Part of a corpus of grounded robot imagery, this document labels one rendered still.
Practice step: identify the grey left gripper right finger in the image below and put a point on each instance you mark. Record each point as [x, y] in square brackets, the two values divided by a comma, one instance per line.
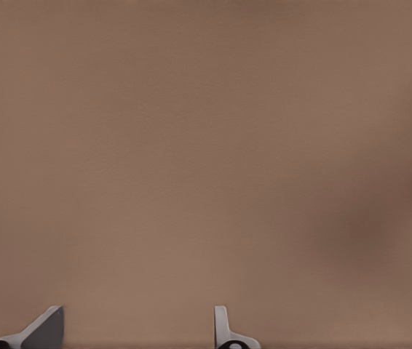
[222, 327]

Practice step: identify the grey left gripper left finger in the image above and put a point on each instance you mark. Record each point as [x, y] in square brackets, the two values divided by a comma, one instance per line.
[42, 331]

